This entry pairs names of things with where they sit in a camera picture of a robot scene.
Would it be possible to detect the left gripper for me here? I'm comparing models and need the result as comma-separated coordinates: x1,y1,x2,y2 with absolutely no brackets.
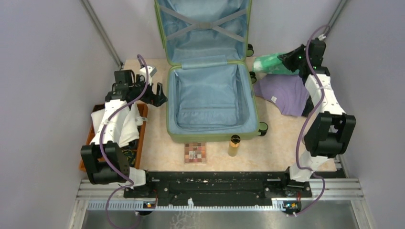
129,74,168,107

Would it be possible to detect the green white tie-dye garment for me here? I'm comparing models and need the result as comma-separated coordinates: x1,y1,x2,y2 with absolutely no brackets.
252,52,298,75

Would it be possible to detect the purple t-shirt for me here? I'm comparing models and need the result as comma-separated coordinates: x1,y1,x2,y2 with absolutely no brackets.
253,74,309,116

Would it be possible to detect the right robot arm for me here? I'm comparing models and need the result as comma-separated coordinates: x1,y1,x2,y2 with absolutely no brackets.
278,38,356,197

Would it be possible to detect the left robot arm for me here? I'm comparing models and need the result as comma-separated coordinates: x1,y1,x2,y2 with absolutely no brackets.
80,65,167,197

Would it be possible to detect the white fluffy towel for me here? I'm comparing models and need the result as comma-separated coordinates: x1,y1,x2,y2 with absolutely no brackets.
91,100,143,147

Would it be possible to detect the black folded garment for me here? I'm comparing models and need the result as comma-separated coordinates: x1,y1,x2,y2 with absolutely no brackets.
301,96,314,117

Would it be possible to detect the green suitcase blue lining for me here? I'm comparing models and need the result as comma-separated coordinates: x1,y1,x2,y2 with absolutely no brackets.
154,0,268,143

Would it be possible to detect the eyeshadow palette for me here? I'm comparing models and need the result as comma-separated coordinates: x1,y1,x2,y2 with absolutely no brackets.
184,143,207,164

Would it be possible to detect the gold cap bottle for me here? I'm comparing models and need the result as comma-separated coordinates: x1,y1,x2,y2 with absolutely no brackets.
228,135,241,157

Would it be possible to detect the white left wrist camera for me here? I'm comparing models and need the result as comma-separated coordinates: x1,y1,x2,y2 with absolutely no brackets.
139,65,157,86

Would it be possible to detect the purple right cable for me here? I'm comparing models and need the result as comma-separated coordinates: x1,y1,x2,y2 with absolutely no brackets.
286,24,331,218

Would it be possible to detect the purple cable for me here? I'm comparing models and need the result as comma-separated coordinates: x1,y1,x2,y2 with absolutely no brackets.
286,24,331,218
98,54,150,229

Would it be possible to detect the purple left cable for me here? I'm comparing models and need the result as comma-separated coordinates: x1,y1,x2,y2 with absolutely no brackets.
98,54,150,229

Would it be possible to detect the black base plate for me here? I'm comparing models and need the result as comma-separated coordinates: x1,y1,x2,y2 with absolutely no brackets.
124,171,312,207

